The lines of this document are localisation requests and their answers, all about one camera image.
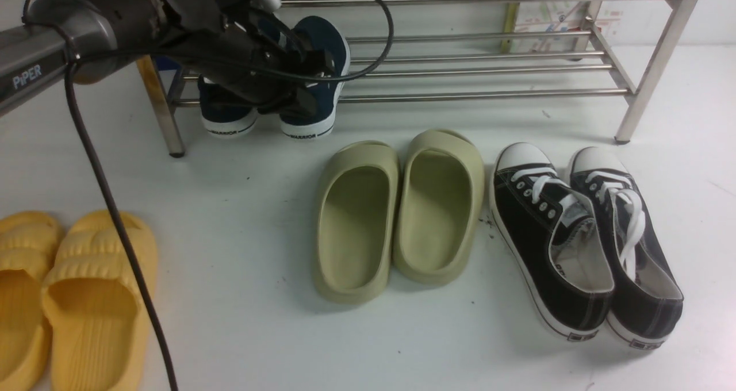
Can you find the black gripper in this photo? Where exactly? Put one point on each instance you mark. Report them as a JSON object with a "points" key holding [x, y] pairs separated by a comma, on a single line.
{"points": [[254, 67]]}

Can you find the navy slip-on shoe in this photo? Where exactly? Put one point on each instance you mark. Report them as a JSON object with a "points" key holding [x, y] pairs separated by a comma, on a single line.
{"points": [[224, 115], [322, 35]]}

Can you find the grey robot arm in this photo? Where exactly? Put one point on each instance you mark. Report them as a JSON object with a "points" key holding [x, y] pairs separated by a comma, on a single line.
{"points": [[88, 40]]}

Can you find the left olive foam slide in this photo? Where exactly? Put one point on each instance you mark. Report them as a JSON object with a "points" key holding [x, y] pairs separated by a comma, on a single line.
{"points": [[356, 203]]}

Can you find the olive foam slide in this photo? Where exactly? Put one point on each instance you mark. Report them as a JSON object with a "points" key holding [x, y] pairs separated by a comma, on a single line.
{"points": [[356, 203], [441, 199]]}

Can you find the right olive foam slide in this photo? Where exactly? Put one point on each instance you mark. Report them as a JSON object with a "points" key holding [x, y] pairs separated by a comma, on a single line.
{"points": [[441, 199]]}

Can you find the printed paper sheet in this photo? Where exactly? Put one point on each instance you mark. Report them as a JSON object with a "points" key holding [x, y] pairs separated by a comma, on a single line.
{"points": [[555, 16]]}

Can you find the left yellow foam slide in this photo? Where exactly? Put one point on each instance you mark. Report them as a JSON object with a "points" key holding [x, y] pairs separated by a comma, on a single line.
{"points": [[29, 243]]}

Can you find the yellow foam slide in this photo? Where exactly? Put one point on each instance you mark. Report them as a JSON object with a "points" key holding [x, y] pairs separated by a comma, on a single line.
{"points": [[29, 243], [91, 299]]}

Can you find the right yellow foam slide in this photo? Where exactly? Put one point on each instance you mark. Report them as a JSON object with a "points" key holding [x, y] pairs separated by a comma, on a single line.
{"points": [[91, 299]]}

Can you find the left black canvas sneaker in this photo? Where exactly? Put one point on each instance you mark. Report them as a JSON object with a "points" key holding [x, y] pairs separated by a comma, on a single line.
{"points": [[551, 232]]}

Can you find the black canvas sneaker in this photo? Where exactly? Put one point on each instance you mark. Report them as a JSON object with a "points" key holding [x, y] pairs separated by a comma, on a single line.
{"points": [[647, 302], [551, 232]]}

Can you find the right black canvas sneaker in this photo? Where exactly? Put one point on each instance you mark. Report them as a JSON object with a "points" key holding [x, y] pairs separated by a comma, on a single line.
{"points": [[647, 302]]}

